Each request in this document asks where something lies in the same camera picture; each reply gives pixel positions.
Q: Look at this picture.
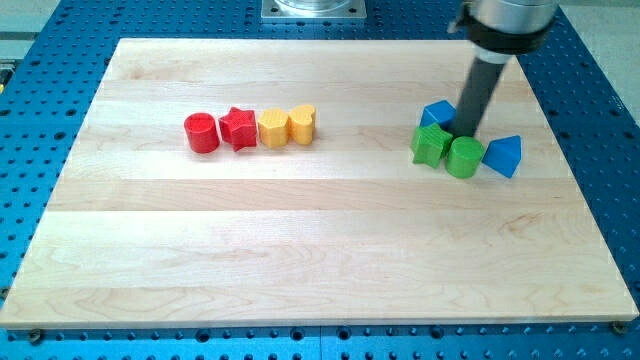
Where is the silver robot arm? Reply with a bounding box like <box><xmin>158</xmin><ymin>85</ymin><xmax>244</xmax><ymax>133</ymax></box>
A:
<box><xmin>447</xmin><ymin>0</ymin><xmax>558</xmax><ymax>65</ymax></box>

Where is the red star block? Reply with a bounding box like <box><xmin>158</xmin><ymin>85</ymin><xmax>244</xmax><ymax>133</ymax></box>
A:
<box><xmin>219</xmin><ymin>107</ymin><xmax>257</xmax><ymax>152</ymax></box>

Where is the green star block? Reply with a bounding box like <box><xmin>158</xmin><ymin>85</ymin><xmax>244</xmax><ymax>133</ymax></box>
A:
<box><xmin>410</xmin><ymin>123</ymin><xmax>453</xmax><ymax>168</ymax></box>

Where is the light wooden board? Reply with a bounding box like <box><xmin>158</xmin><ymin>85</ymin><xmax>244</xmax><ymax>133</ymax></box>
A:
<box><xmin>1</xmin><ymin>38</ymin><xmax>638</xmax><ymax>329</ymax></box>

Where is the yellow heart block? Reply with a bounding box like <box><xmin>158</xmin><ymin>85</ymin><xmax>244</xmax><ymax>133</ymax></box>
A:
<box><xmin>289</xmin><ymin>104</ymin><xmax>316</xmax><ymax>145</ymax></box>

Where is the yellow hexagon block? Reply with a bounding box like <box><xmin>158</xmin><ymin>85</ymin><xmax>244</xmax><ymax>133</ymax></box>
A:
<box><xmin>258</xmin><ymin>108</ymin><xmax>289</xmax><ymax>148</ymax></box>

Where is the red cylinder block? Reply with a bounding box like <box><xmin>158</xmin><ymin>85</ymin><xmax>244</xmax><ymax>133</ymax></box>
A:
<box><xmin>183</xmin><ymin>113</ymin><xmax>220</xmax><ymax>154</ymax></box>

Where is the blue cube block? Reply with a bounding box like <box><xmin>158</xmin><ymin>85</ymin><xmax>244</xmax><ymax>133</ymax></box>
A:
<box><xmin>419</xmin><ymin>100</ymin><xmax>456</xmax><ymax>130</ymax></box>

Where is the green cylinder block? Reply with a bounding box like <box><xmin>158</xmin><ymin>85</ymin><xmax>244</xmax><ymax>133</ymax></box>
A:
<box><xmin>445</xmin><ymin>136</ymin><xmax>485</xmax><ymax>179</ymax></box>

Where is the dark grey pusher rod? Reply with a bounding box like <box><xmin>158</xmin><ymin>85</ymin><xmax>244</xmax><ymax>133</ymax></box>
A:
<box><xmin>449</xmin><ymin>57</ymin><xmax>505</xmax><ymax>138</ymax></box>

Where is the blue triangular prism block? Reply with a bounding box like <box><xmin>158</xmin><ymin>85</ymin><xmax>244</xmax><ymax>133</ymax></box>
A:
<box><xmin>482</xmin><ymin>135</ymin><xmax>522</xmax><ymax>178</ymax></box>

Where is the blue perforated metal table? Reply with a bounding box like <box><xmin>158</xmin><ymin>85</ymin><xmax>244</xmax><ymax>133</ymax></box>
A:
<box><xmin>1</xmin><ymin>1</ymin><xmax>639</xmax><ymax>359</ymax></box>

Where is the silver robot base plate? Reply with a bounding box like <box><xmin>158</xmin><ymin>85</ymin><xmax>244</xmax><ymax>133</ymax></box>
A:
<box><xmin>261</xmin><ymin>0</ymin><xmax>367</xmax><ymax>20</ymax></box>

